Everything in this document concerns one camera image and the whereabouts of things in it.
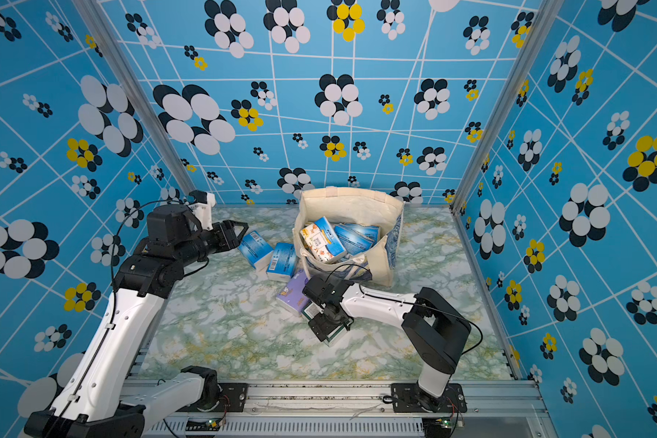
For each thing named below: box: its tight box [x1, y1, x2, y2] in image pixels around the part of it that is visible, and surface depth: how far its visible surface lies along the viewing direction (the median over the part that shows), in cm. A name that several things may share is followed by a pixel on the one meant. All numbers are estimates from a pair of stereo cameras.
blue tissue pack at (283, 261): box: [266, 241, 299, 283], surface depth 96 cm
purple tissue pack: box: [275, 269, 311, 316], surface depth 89 cm
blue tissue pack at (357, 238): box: [333, 223, 381, 257], surface depth 88 cm
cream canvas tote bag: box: [292, 186, 405, 287], surface depth 89 cm
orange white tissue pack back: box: [300, 216, 347, 264], surface depth 80 cm
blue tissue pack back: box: [238, 229, 273, 272], surface depth 98 cm
